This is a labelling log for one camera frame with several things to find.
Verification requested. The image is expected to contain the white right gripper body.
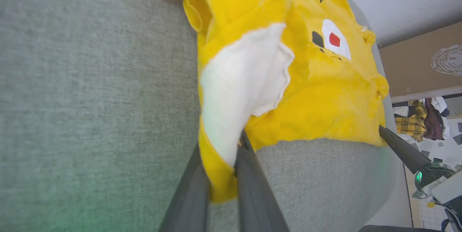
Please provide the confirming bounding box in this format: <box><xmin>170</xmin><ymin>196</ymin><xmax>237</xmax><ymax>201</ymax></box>
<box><xmin>411</xmin><ymin>162</ymin><xmax>462</xmax><ymax>225</ymax></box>

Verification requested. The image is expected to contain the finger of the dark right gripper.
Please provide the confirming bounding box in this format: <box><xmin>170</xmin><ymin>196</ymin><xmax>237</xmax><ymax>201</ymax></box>
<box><xmin>379</xmin><ymin>126</ymin><xmax>432</xmax><ymax>174</ymax></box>

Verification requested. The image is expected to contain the dark maroon garment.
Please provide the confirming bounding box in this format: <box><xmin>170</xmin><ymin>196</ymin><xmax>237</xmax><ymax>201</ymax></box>
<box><xmin>423</xmin><ymin>99</ymin><xmax>445</xmax><ymax>140</ymax></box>

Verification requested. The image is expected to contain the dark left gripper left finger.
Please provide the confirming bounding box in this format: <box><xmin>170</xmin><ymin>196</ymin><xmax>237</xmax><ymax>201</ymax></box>
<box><xmin>159</xmin><ymin>145</ymin><xmax>210</xmax><ymax>232</ymax></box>

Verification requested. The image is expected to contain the grey-green fabric sofa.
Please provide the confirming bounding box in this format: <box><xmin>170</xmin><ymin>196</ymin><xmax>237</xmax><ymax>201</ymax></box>
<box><xmin>0</xmin><ymin>0</ymin><xmax>412</xmax><ymax>232</ymax></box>

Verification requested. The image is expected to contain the brown fingerprint-print cardboard box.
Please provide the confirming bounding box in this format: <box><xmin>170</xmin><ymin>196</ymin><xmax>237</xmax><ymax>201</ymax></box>
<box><xmin>378</xmin><ymin>21</ymin><xmax>462</xmax><ymax>98</ymax></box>

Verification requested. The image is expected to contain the yellow printed t-shirt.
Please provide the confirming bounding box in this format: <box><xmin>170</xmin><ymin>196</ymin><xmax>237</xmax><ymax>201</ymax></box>
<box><xmin>139</xmin><ymin>0</ymin><xmax>389</xmax><ymax>203</ymax></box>

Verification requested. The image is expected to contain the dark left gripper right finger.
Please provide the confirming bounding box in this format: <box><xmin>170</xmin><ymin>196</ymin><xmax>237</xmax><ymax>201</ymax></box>
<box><xmin>236</xmin><ymin>131</ymin><xmax>289</xmax><ymax>232</ymax></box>

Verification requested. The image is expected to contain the yellow plaid garment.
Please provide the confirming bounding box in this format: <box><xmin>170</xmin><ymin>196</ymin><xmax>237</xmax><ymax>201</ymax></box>
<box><xmin>395</xmin><ymin>100</ymin><xmax>428</xmax><ymax>142</ymax></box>

